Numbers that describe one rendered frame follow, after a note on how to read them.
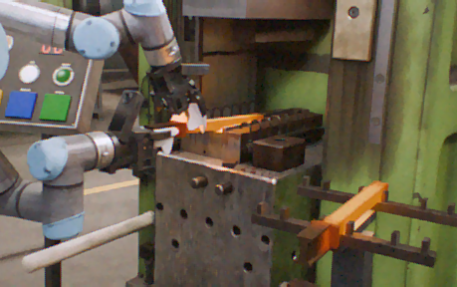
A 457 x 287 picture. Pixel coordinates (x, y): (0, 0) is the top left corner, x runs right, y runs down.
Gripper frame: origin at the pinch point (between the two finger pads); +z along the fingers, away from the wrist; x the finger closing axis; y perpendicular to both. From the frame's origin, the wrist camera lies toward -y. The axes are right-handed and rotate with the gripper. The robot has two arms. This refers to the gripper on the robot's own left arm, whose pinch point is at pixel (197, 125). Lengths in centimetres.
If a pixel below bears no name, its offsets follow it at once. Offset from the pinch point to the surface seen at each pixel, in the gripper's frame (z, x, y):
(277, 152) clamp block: 8.1, 18.5, -4.3
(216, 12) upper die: -19.7, -1.2, -19.8
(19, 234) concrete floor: 125, -192, -16
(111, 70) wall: 357, -699, -469
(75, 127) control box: 0.7, -36.9, 8.9
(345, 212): -3, 49, 17
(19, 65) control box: -13, -59, 3
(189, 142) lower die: 9.8, -9.2, -3.3
